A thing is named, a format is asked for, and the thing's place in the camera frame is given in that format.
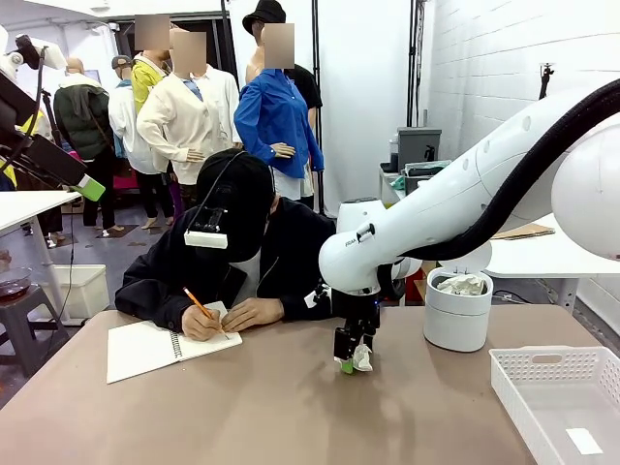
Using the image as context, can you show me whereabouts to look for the grey plastic stool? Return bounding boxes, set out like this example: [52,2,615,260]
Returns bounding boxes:
[0,284,70,380]

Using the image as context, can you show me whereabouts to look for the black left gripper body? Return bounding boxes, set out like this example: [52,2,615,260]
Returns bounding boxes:
[0,71,39,147]

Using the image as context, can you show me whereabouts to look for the white desk with leg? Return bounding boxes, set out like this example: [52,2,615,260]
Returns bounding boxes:
[0,189,84,326]

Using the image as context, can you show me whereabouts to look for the glass bowl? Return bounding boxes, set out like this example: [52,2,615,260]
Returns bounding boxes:
[0,266,35,305]

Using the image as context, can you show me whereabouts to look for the person left forearm black sleeve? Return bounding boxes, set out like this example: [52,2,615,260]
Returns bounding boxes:
[270,278,341,323]

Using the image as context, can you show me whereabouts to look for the brown cardboard sheet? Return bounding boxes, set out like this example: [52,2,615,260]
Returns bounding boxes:
[490,224,557,242]

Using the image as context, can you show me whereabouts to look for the person left hand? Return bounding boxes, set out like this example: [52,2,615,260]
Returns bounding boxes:
[222,296,286,334]

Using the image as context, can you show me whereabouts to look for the mannequin in yellow jacket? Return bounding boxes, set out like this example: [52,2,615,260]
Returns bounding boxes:
[130,14,171,117]

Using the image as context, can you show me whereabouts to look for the orange pencil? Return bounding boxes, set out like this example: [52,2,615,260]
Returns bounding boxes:
[181,286,230,339]

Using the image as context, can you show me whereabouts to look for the black right arm cable sleeve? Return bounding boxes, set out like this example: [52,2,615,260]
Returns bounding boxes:
[400,77,620,264]

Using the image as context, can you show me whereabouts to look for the person right hand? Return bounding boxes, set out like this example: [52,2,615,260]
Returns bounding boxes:
[180,303,222,342]

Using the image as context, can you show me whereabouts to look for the white storage crate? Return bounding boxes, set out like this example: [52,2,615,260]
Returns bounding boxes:
[35,263,110,322]

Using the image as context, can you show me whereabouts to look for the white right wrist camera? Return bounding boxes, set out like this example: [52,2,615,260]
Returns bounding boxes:
[303,284,333,312]

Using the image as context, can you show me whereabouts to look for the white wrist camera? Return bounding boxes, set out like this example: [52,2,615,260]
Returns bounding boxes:
[15,33,68,73]
[303,284,333,312]

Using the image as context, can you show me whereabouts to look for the large crumpled white paper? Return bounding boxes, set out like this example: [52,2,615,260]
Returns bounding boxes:
[436,272,488,297]

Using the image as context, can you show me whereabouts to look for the white label sticker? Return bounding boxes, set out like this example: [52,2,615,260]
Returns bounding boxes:
[565,427,605,456]

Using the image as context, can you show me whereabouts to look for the black cap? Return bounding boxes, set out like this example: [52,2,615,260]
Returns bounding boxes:
[195,149,278,259]

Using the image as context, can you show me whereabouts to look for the large white table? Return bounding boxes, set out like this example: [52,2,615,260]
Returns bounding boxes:
[482,212,620,317]

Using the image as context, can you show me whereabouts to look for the white spiral notebook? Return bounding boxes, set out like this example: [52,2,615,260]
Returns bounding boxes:
[106,300,244,386]

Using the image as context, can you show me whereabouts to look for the small white side table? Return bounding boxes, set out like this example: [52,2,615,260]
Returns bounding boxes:
[378,167,408,204]

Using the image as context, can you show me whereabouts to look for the mannequin in cream shirt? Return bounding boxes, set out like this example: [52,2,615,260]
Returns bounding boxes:
[136,28,241,230]

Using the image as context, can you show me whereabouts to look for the white perforated plastic basket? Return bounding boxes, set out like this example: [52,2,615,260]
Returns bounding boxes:
[488,345,620,465]

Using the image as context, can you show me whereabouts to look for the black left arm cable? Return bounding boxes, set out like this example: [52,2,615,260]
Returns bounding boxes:
[0,46,50,171]

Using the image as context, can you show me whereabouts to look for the white head-mounted camera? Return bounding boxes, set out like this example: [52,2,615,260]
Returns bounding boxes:
[183,186,230,250]

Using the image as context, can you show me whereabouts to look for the small white paper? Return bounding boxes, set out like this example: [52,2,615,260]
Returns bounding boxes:
[351,342,376,374]

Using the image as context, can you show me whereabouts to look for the person right forearm black sleeve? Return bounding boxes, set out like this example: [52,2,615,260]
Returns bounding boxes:
[114,261,204,334]

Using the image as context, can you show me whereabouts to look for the black bucket hat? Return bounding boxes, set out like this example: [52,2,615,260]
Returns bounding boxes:
[241,0,287,37]

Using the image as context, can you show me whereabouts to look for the white lidded trash bin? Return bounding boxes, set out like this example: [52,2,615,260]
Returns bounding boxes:
[422,239,495,354]

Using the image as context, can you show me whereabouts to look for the mannequin in black t-shirt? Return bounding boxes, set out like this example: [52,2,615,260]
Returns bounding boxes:
[284,64,324,146]

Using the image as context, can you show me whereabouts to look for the person torso black jacket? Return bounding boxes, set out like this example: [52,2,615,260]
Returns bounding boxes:
[114,195,341,334]

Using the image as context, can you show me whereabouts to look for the thin black hanging cable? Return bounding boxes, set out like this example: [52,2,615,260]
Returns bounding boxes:
[45,204,78,351]

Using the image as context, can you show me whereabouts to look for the black backdrop pole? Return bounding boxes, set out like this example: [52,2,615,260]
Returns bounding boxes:
[311,0,326,214]

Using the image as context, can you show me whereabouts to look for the grey tray with green cloth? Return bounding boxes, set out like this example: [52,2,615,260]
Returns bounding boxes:
[403,160,452,196]

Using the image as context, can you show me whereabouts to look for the mannequin in white shirt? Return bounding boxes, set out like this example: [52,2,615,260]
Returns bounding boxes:
[108,54,176,231]

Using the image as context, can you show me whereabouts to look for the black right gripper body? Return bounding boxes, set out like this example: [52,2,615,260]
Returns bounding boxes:
[330,288,383,336]

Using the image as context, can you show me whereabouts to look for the grey box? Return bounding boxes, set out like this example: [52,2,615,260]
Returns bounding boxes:
[396,126,444,173]

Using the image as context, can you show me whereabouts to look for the mannequin in blue shirt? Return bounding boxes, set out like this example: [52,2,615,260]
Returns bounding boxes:
[232,22,326,201]

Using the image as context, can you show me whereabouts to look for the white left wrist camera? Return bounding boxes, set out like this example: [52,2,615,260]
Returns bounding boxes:
[15,33,68,73]

